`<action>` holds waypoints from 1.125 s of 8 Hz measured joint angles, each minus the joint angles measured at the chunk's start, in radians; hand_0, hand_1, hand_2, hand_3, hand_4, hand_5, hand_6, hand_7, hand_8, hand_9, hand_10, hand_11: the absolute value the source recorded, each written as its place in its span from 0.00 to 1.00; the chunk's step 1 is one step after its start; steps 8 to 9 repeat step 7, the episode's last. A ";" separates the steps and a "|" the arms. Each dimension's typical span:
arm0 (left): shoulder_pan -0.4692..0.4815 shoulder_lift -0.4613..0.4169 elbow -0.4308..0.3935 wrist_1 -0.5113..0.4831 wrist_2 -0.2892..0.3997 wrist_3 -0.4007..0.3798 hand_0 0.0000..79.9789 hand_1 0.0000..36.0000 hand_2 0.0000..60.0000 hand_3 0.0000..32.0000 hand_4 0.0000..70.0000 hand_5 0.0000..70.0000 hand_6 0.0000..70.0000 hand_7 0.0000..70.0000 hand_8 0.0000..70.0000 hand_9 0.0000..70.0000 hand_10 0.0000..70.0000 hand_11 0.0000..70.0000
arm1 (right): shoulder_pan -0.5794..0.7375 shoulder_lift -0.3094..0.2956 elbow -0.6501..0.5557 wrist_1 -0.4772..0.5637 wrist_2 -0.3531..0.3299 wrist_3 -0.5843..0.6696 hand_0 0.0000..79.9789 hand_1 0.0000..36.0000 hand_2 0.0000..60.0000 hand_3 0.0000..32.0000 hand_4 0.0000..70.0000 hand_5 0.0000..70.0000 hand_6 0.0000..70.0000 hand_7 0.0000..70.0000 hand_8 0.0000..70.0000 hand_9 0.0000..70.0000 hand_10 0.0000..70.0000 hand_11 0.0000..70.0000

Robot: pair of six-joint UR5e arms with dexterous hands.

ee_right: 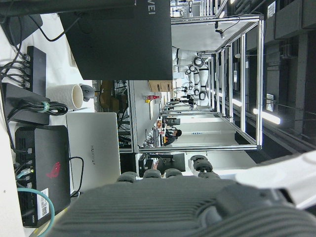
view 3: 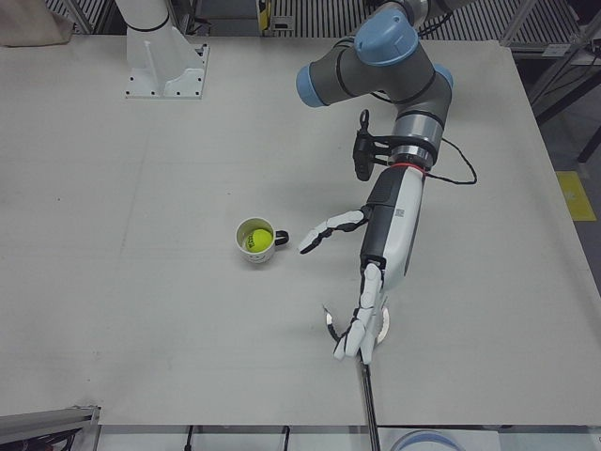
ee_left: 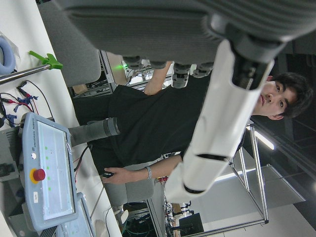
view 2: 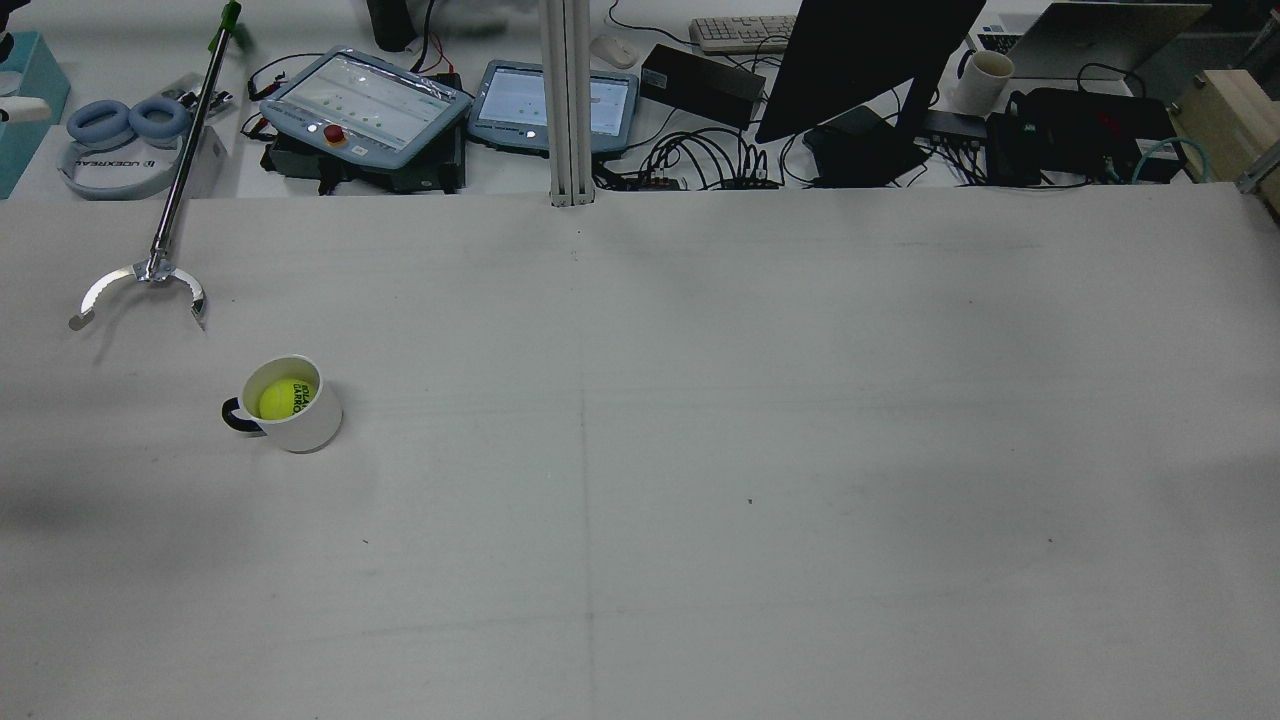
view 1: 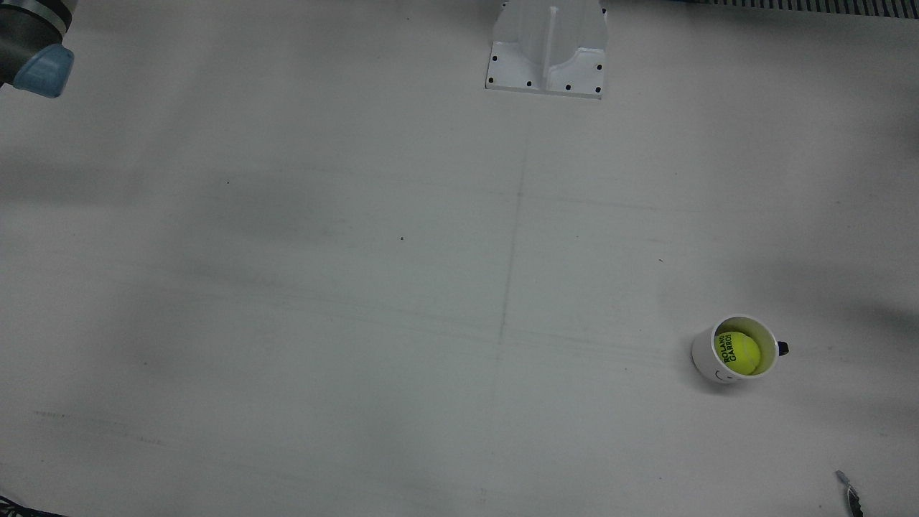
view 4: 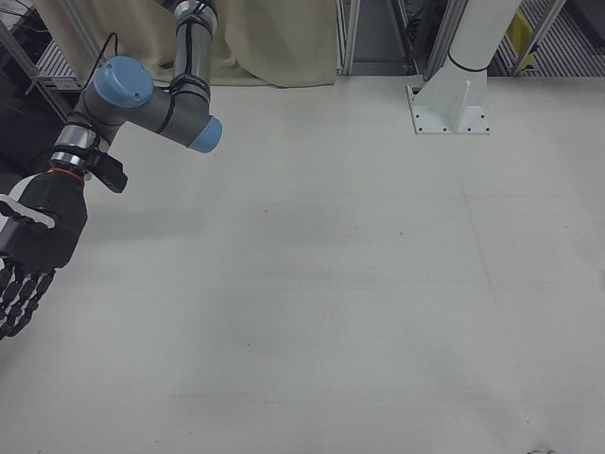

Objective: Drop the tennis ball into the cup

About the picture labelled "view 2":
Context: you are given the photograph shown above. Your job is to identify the silver laptop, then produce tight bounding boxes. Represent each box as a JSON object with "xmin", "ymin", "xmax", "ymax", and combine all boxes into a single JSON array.
[{"xmin": 968, "ymin": 2, "xmax": 1213, "ymax": 81}]

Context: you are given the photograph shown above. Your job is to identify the red cable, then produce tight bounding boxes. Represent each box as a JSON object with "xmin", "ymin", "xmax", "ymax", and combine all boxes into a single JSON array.
[{"xmin": 415, "ymin": 33, "xmax": 461, "ymax": 77}]

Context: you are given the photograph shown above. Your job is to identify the white mug with black handle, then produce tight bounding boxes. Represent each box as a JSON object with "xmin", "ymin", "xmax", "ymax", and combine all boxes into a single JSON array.
[{"xmin": 221, "ymin": 355, "xmax": 344, "ymax": 454}]

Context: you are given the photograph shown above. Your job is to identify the aluminium profile post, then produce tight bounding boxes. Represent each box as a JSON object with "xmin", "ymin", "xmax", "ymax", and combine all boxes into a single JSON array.
[{"xmin": 538, "ymin": 0, "xmax": 599, "ymax": 208}]

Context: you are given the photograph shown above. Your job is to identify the blue-edged teach pendant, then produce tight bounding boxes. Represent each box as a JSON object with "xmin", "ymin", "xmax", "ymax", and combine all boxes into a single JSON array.
[{"xmin": 467, "ymin": 60, "xmax": 641, "ymax": 157}]

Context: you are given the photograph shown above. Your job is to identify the black pendant base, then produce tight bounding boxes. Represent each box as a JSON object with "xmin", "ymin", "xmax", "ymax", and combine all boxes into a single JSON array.
[{"xmin": 262, "ymin": 135, "xmax": 467, "ymax": 195}]

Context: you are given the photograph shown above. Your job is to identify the blue grey headphones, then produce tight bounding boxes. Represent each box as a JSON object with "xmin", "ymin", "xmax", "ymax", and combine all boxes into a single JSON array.
[{"xmin": 58, "ymin": 95, "xmax": 193, "ymax": 201}]

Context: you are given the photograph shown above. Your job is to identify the white keyboard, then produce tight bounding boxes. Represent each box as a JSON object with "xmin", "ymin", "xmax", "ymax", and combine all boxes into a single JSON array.
[{"xmin": 689, "ymin": 15, "xmax": 801, "ymax": 55}]

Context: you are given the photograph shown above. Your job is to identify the teach pendant with red button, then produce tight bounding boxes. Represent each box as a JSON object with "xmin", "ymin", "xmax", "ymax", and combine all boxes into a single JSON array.
[{"xmin": 258, "ymin": 45, "xmax": 473, "ymax": 171}]

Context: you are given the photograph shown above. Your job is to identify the black electronics box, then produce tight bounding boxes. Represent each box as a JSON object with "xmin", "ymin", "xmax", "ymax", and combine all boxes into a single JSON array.
[{"xmin": 985, "ymin": 88, "xmax": 1186, "ymax": 187}]

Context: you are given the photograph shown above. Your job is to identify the black cable bundle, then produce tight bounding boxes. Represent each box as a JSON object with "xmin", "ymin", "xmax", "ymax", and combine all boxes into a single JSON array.
[{"xmin": 598, "ymin": 125, "xmax": 801, "ymax": 193}]

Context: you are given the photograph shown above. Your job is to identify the teal box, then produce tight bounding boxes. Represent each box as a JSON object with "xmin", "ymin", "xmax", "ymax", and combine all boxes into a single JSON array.
[{"xmin": 0, "ymin": 30, "xmax": 72, "ymax": 199}]

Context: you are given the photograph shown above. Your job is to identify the black computer monitor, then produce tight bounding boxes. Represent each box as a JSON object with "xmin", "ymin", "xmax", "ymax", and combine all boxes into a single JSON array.
[{"xmin": 755, "ymin": 0, "xmax": 988, "ymax": 189}]

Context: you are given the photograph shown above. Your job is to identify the silver reacher grabber tool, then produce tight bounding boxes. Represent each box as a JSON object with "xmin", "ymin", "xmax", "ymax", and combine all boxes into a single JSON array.
[{"xmin": 68, "ymin": 0, "xmax": 244, "ymax": 333}]

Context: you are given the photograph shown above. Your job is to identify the flat black box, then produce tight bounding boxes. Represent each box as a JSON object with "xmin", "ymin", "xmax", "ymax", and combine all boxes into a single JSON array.
[{"xmin": 640, "ymin": 43, "xmax": 769, "ymax": 130}]

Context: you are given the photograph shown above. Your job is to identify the teal cable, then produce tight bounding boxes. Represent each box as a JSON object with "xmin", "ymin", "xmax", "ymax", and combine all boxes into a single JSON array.
[{"xmin": 1132, "ymin": 138, "xmax": 1211, "ymax": 185}]

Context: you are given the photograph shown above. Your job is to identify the wooden box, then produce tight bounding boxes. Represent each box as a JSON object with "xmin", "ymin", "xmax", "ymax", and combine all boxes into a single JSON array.
[{"xmin": 1170, "ymin": 68, "xmax": 1280, "ymax": 216}]

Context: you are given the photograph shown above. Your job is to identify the black usb hub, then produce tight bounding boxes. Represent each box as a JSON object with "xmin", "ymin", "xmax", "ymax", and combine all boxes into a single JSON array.
[{"xmin": 920, "ymin": 110, "xmax": 991, "ymax": 142}]

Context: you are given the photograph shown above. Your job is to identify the yellow tennis ball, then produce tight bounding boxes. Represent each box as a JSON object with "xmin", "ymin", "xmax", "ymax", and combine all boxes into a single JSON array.
[{"xmin": 258, "ymin": 377, "xmax": 317, "ymax": 421}]

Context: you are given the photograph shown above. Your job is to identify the plain white mug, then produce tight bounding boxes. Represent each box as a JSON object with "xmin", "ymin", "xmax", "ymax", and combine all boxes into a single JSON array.
[{"xmin": 948, "ymin": 50, "xmax": 1015, "ymax": 115}]

